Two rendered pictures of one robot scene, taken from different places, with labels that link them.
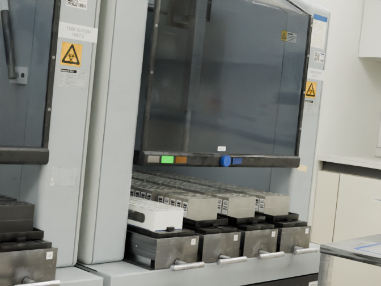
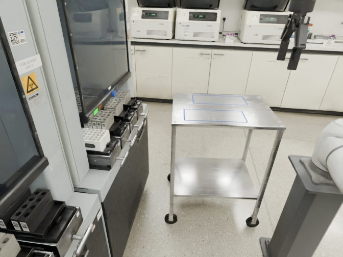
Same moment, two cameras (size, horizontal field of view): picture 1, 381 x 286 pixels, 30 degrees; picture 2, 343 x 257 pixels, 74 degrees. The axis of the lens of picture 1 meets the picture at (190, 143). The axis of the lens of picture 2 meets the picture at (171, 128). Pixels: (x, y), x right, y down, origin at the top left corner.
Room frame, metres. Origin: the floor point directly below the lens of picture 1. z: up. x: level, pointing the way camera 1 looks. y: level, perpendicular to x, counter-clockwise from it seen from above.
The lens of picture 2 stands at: (0.81, 0.33, 1.40)
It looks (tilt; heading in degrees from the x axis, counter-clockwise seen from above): 30 degrees down; 322
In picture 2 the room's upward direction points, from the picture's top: 2 degrees clockwise
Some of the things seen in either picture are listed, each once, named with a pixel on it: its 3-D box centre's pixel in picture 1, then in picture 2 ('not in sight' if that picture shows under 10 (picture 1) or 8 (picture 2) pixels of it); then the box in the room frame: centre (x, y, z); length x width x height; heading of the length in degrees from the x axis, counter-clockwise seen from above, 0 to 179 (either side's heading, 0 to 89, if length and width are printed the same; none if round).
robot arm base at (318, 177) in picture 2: not in sight; (325, 165); (1.03, -0.77, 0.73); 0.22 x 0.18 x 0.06; 135
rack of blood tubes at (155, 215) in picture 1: (127, 211); (74, 138); (1.76, 0.14, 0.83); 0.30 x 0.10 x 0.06; 45
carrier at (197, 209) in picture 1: (199, 209); (107, 121); (1.80, -0.04, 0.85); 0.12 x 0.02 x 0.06; 136
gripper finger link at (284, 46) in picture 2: not in sight; (282, 51); (1.28, -0.58, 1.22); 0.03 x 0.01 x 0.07; 45
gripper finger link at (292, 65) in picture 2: not in sight; (294, 59); (1.19, -0.49, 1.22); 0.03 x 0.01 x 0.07; 45
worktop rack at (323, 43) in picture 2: not in sight; (311, 42); (2.15, -2.93, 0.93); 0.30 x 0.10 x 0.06; 37
